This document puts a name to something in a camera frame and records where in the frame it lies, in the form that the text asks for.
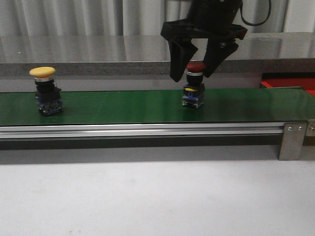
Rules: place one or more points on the aluminium conveyor frame rail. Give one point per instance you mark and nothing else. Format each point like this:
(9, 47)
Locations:
(139, 130)

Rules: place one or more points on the red plastic tray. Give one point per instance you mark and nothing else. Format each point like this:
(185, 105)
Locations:
(298, 87)

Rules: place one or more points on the grey stone countertop left slab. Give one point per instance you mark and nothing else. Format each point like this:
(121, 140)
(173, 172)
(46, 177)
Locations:
(85, 55)

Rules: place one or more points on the steel conveyor end bracket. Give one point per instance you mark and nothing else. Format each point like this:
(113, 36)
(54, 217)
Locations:
(310, 130)

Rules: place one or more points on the grey stone countertop right slab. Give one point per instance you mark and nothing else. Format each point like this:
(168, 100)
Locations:
(281, 52)

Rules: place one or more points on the green conveyor belt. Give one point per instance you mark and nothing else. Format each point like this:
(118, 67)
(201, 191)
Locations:
(162, 106)

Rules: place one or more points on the white pleated curtain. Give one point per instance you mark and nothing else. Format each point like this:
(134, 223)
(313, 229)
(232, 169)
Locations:
(140, 17)

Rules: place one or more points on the steel conveyor leg bracket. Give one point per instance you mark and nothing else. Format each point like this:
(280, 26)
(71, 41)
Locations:
(293, 137)

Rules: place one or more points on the grey stone countertop slab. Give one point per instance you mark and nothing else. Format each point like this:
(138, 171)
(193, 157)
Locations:
(281, 52)
(85, 55)

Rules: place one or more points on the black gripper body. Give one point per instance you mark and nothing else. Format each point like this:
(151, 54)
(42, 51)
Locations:
(207, 19)

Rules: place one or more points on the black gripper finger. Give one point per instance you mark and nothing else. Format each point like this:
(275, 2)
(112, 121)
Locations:
(181, 52)
(216, 52)

